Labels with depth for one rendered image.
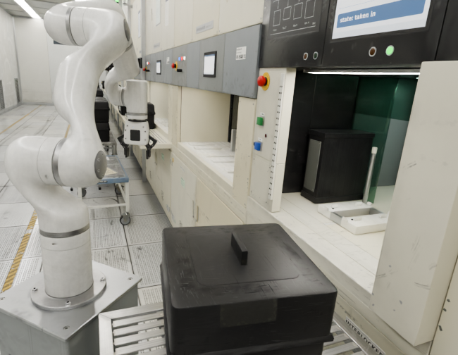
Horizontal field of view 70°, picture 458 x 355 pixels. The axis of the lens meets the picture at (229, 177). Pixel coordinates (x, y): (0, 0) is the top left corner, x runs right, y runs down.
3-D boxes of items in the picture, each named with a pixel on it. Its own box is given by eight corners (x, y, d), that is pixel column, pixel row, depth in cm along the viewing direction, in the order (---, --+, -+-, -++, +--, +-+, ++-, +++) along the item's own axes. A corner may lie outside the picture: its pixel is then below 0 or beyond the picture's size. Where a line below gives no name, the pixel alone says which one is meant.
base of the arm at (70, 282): (13, 296, 87) (5, 233, 82) (72, 263, 104) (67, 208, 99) (67, 320, 80) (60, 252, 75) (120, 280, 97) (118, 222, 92)
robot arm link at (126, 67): (82, 48, 111) (109, 110, 137) (128, 51, 110) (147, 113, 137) (89, 31, 116) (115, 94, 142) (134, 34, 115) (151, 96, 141)
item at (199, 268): (159, 264, 79) (160, 214, 75) (275, 256, 86) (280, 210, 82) (167, 365, 51) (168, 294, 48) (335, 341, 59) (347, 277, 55)
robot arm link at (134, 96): (121, 112, 134) (144, 113, 133) (120, 78, 130) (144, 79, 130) (128, 110, 142) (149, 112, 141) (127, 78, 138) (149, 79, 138)
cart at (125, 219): (75, 196, 368) (72, 153, 354) (123, 192, 389) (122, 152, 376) (76, 233, 284) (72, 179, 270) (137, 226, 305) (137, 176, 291)
